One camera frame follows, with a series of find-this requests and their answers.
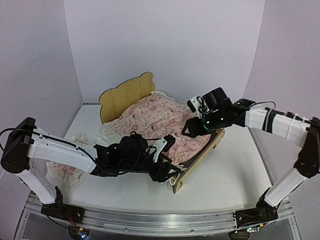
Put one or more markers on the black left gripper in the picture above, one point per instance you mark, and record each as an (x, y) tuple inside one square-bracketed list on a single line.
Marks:
[(164, 167)]

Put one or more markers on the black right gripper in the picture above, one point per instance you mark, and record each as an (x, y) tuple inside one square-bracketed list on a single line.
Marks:
[(194, 129)]

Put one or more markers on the pink unicorn print blanket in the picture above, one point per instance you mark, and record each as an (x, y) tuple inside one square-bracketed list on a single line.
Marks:
[(156, 116)]

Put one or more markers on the wooden pet bed frame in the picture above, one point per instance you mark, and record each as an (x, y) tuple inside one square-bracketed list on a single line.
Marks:
[(115, 101)]

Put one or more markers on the pink ruffled unicorn pillow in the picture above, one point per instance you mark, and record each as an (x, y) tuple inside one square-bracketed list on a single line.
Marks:
[(58, 173)]

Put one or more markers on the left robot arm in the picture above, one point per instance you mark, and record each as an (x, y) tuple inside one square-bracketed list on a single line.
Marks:
[(27, 143)]

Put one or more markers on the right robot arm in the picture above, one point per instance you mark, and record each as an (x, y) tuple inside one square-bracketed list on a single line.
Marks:
[(304, 133)]

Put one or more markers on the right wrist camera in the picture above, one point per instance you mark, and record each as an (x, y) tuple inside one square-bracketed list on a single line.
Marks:
[(198, 105)]

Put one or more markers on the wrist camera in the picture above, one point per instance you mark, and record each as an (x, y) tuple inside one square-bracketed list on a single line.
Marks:
[(135, 147), (198, 105)]

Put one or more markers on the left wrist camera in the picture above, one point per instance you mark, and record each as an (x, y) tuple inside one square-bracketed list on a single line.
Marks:
[(135, 147)]

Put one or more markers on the aluminium front rail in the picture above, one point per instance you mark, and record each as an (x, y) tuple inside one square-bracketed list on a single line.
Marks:
[(161, 224)]

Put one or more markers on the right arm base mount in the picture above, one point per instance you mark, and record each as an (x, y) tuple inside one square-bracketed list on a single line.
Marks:
[(254, 217)]

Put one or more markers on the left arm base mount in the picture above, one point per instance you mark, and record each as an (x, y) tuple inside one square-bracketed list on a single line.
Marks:
[(65, 212)]

